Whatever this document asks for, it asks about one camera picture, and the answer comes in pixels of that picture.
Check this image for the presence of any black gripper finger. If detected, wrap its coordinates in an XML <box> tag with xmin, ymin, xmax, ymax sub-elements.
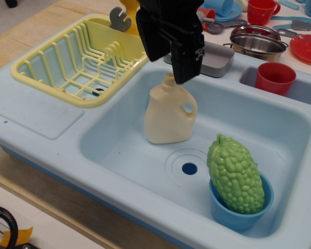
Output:
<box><xmin>136</xmin><ymin>12</ymin><xmax>171</xmax><ymax>62</ymax></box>
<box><xmin>171</xmin><ymin>38</ymin><xmax>205</xmax><ymax>84</ymax></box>

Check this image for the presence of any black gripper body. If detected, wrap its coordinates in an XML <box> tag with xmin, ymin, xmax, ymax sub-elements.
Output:
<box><xmin>138</xmin><ymin>1</ymin><xmax>203</xmax><ymax>44</ymax></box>

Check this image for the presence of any cream detergent bottle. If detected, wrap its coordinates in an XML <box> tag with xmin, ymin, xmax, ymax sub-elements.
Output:
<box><xmin>144</xmin><ymin>73</ymin><xmax>198</xmax><ymax>144</ymax></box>

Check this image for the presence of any yellow dish drying rack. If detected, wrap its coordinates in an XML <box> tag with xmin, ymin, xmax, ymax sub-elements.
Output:
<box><xmin>10</xmin><ymin>14</ymin><xmax>148</xmax><ymax>108</ymax></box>

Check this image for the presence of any light blue toy sink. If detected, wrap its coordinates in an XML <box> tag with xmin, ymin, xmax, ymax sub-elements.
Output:
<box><xmin>0</xmin><ymin>12</ymin><xmax>311</xmax><ymax>249</ymax></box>

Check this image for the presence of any small red cup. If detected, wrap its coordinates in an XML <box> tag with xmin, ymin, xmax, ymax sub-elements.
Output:
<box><xmin>196</xmin><ymin>8</ymin><xmax>216</xmax><ymax>28</ymax></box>

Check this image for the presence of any grey toy faucet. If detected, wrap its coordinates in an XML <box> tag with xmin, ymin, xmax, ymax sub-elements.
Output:
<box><xmin>163</xmin><ymin>11</ymin><xmax>235</xmax><ymax>78</ymax></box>

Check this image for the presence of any grey toy spoon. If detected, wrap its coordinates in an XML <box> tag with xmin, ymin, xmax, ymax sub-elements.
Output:
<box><xmin>206</xmin><ymin>19</ymin><xmax>248</xmax><ymax>34</ymax></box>

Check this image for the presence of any blue plate with cup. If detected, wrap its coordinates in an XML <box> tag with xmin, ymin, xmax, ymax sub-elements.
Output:
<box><xmin>200</xmin><ymin>0</ymin><xmax>243</xmax><ymax>22</ymax></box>

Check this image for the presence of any yellow toy utensil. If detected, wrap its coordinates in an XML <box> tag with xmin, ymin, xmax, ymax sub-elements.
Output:
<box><xmin>119</xmin><ymin>0</ymin><xmax>139</xmax><ymax>36</ymax></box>

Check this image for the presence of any steel pot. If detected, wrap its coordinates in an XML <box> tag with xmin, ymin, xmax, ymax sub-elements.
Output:
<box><xmin>223</xmin><ymin>25</ymin><xmax>289</xmax><ymax>62</ymax></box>

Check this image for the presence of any red mug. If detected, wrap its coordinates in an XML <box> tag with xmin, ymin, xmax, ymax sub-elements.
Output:
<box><xmin>247</xmin><ymin>0</ymin><xmax>281</xmax><ymax>26</ymax></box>

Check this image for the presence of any red cup in tray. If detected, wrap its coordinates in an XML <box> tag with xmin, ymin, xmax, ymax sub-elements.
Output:
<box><xmin>255</xmin><ymin>62</ymin><xmax>296</xmax><ymax>96</ymax></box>

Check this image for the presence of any grey toy spatula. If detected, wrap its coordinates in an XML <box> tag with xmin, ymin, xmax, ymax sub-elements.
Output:
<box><xmin>277</xmin><ymin>20</ymin><xmax>311</xmax><ymax>38</ymax></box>

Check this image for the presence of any red plate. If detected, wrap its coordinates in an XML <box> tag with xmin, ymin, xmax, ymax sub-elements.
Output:
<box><xmin>289</xmin><ymin>34</ymin><xmax>311</xmax><ymax>63</ymax></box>

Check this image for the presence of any green bitter melon toy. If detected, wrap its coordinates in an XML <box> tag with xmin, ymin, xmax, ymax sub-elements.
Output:
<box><xmin>207</xmin><ymin>134</ymin><xmax>265</xmax><ymax>214</ymax></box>

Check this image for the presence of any blue toy utensil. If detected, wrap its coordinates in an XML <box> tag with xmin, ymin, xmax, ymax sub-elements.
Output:
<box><xmin>271</xmin><ymin>16</ymin><xmax>311</xmax><ymax>30</ymax></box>

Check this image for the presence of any blue plastic cup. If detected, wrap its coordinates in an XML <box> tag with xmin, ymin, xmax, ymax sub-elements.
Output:
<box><xmin>209</xmin><ymin>173</ymin><xmax>274</xmax><ymax>231</ymax></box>

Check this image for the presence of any orange tape piece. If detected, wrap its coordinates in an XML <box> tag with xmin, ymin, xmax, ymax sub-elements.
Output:
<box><xmin>0</xmin><ymin>227</ymin><xmax>33</xmax><ymax>248</ymax></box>

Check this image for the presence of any black braided cable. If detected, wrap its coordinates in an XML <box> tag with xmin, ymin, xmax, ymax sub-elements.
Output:
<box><xmin>0</xmin><ymin>205</ymin><xmax>19</xmax><ymax>248</ymax></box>

